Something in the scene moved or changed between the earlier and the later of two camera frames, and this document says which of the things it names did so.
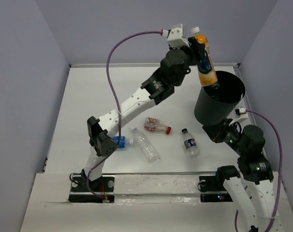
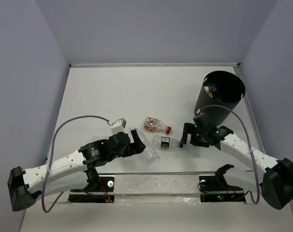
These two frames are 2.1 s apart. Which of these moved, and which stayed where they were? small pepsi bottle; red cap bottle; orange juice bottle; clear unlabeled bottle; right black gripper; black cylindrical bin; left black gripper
Moved: small pepsi bottle; right black gripper; orange juice bottle; left black gripper
Stayed: red cap bottle; clear unlabeled bottle; black cylindrical bin
